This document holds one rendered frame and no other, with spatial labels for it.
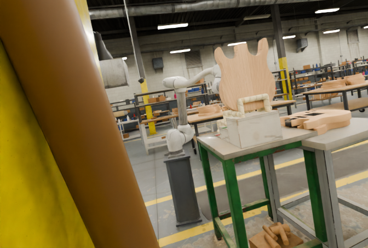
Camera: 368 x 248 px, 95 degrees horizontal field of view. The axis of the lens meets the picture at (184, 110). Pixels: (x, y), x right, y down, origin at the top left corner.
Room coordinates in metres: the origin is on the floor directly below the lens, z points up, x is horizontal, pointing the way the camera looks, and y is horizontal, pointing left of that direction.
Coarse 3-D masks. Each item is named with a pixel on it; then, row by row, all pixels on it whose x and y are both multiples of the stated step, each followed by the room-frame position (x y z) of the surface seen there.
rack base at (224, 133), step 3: (219, 126) 1.23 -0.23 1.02; (222, 126) 1.21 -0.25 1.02; (225, 126) 1.19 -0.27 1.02; (219, 129) 1.23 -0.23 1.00; (222, 129) 1.16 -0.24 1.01; (225, 129) 1.12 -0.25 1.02; (222, 132) 1.18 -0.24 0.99; (225, 132) 1.13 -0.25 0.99; (222, 135) 1.18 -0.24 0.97; (225, 135) 1.13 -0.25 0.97; (228, 135) 1.08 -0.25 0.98; (222, 138) 1.19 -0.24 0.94; (225, 138) 1.14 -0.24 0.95; (228, 138) 1.09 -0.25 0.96; (228, 141) 1.10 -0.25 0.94
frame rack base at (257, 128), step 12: (228, 120) 1.04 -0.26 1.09; (240, 120) 0.94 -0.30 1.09; (252, 120) 0.95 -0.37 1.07; (264, 120) 0.96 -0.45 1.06; (276, 120) 0.97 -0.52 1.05; (228, 132) 1.07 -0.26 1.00; (240, 132) 0.94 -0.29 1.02; (252, 132) 0.95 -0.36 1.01; (264, 132) 0.96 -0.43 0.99; (276, 132) 0.97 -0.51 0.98; (240, 144) 0.93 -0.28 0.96; (252, 144) 0.95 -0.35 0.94
